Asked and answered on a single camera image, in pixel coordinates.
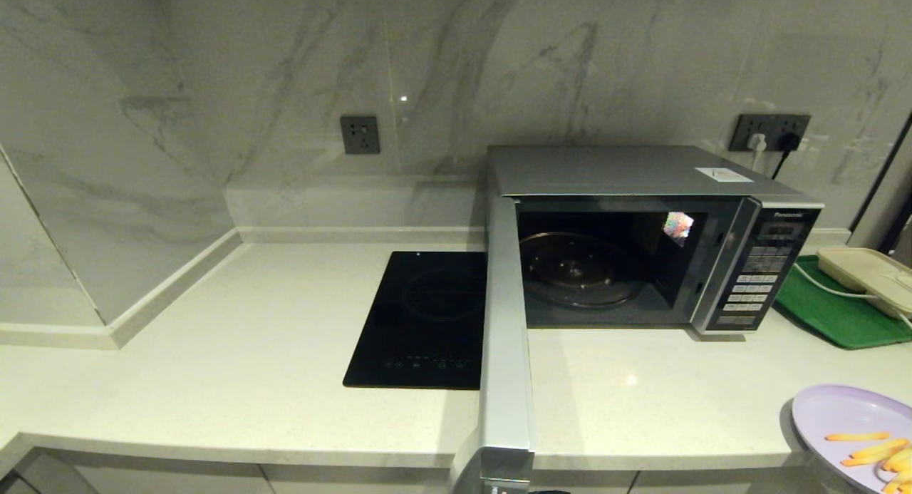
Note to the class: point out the black glass microwave door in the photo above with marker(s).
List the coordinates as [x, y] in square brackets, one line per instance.
[506, 337]

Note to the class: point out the lilac plastic plate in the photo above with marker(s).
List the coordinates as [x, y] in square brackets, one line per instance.
[841, 412]

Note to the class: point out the silver microwave oven body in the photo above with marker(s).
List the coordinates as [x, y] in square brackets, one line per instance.
[605, 170]

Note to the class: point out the white paper sheet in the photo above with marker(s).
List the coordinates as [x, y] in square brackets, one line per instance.
[724, 175]

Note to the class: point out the black induction cooktop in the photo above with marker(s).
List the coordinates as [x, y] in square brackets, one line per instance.
[413, 316]

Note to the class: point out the green plastic tray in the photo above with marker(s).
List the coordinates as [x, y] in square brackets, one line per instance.
[826, 316]

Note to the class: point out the orange french fry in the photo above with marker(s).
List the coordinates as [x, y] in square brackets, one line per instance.
[858, 437]
[873, 453]
[899, 462]
[899, 483]

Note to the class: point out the grey single wall outlet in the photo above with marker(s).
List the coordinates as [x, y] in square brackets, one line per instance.
[360, 135]

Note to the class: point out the grey double wall outlet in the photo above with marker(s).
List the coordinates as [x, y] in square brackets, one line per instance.
[741, 124]

